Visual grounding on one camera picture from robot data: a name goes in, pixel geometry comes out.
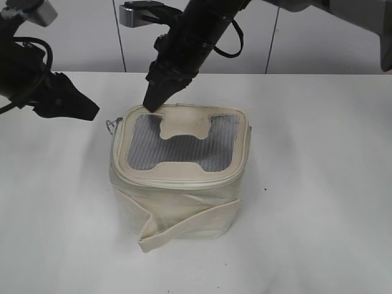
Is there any silver ring zipper pull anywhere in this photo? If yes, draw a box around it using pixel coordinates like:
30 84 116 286
105 117 123 135

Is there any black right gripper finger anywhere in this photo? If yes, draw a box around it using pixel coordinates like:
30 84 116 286
143 80 181 112

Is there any cream fabric zipper bag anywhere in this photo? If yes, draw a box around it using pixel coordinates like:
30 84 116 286
110 104 251 252

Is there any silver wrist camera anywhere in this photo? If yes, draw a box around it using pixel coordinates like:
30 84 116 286
119 1 183 28
6 0 59 27

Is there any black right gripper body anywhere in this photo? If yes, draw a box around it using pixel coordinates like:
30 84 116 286
146 60 201 92

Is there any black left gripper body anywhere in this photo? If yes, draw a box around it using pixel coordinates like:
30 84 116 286
29 72 71 118

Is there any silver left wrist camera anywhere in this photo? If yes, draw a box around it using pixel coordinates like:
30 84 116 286
6 0 59 27

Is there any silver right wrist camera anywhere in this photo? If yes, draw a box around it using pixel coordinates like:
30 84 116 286
119 1 183 28

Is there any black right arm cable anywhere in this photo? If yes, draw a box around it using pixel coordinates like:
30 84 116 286
213 10 246 59

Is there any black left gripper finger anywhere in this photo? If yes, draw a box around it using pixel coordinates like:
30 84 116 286
56 81 100 121

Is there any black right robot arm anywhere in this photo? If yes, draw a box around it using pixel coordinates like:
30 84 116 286
143 1 249 113

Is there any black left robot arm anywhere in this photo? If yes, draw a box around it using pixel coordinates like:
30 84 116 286
1 7 99 121

